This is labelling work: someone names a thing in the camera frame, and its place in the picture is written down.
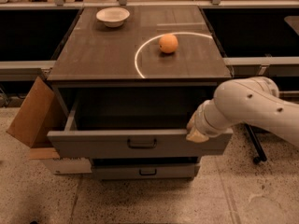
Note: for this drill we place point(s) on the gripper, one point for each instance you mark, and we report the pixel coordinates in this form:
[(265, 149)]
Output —
[(201, 121)]

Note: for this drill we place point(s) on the grey top drawer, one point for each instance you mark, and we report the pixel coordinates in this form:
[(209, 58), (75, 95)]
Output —
[(114, 128)]

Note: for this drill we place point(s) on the grey drawer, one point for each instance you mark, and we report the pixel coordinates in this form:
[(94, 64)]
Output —
[(160, 171), (114, 128)]

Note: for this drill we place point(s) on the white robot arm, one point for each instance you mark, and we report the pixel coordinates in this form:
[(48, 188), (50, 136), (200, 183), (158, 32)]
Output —
[(254, 101)]

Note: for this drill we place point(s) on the grey drawer cabinet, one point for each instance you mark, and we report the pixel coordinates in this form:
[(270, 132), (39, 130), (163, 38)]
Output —
[(127, 62)]

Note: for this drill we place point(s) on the grey bottom drawer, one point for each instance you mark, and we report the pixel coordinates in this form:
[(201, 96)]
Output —
[(160, 171)]

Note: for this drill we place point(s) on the open cardboard box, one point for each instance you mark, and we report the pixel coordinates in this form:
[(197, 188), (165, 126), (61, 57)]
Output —
[(39, 114)]

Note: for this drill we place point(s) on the black wheeled base leg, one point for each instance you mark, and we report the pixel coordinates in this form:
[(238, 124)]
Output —
[(260, 153)]

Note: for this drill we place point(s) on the orange fruit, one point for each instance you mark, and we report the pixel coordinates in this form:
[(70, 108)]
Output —
[(168, 43)]

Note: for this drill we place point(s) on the white ceramic bowl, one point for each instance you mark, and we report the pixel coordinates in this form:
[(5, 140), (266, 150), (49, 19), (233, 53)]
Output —
[(113, 17)]

